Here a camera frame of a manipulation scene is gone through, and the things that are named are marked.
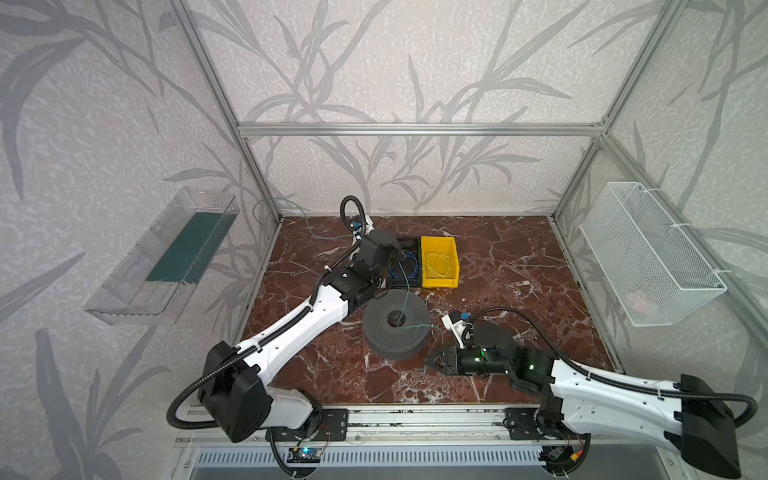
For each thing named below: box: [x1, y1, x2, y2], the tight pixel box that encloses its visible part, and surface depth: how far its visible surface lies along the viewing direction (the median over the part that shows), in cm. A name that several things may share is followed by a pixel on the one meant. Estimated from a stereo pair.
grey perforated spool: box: [363, 289, 430, 362], surface depth 86 cm
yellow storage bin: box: [420, 236, 461, 288], surface depth 102 cm
